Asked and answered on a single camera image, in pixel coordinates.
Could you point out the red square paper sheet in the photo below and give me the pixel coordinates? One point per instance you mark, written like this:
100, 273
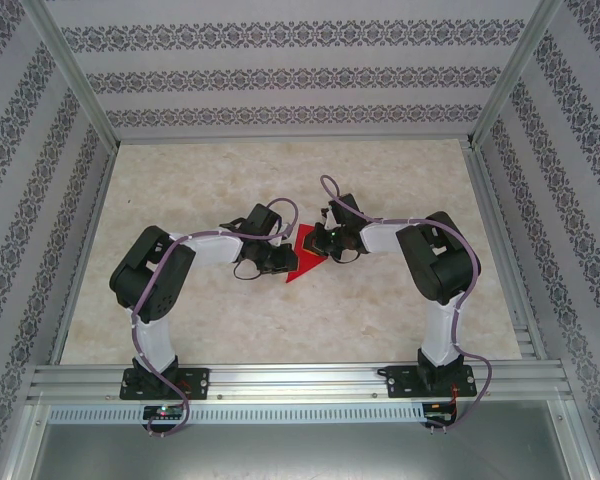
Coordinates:
305, 265

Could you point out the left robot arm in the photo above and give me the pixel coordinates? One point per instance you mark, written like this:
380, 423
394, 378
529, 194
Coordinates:
155, 340

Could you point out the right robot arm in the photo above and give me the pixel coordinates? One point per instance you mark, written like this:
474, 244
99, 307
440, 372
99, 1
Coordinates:
442, 335

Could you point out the left controller board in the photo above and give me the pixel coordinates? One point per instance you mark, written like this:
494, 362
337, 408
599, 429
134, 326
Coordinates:
165, 412

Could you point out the controller board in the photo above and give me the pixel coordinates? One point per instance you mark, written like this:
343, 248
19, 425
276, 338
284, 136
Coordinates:
439, 411
165, 412

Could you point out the grey metal panel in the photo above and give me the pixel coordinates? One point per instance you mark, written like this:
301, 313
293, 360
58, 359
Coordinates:
300, 452

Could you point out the right controller board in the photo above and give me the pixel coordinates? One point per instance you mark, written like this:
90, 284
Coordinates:
439, 411

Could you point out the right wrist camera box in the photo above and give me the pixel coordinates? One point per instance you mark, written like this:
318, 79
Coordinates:
347, 210

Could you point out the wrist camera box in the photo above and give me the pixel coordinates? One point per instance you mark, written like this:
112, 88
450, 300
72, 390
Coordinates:
347, 210
262, 217

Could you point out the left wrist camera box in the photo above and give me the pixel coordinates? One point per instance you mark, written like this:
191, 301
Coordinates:
262, 217

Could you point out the aluminium mounting rail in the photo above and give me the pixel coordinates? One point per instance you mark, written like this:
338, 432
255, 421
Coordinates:
300, 380

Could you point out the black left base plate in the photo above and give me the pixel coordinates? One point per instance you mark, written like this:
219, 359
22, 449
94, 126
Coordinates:
200, 382

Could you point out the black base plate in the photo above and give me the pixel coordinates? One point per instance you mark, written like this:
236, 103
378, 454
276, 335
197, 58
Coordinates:
200, 382
400, 382

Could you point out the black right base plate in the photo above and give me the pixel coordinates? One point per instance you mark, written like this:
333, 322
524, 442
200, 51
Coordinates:
400, 382

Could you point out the aluminium side rail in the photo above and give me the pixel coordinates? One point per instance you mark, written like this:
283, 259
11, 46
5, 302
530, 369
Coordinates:
82, 260
505, 250

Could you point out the aluminium frame post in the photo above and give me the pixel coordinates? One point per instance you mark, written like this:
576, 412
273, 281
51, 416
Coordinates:
75, 75
517, 75

